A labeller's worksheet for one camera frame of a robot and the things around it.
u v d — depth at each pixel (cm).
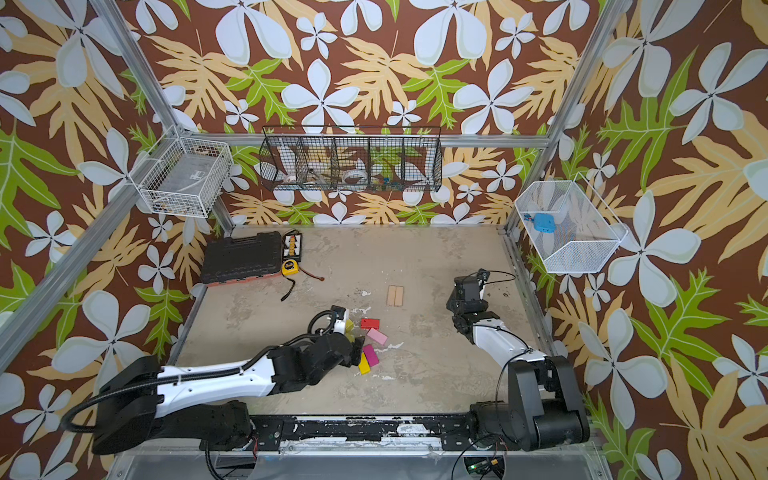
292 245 112
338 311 69
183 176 87
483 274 79
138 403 41
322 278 105
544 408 42
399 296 99
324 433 75
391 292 101
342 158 97
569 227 83
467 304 70
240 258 106
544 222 86
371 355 86
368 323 94
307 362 59
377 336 91
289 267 105
